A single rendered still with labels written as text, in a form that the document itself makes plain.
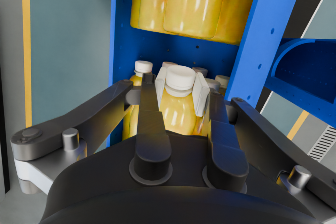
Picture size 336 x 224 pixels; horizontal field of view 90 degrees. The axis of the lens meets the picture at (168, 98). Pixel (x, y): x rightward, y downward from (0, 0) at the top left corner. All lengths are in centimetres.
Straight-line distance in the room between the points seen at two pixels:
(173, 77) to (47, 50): 166
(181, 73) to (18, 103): 205
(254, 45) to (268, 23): 3
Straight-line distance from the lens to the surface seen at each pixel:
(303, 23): 152
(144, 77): 15
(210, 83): 30
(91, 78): 166
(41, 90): 197
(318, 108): 72
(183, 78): 20
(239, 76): 22
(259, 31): 22
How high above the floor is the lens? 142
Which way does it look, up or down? 69 degrees down
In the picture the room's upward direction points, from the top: 170 degrees counter-clockwise
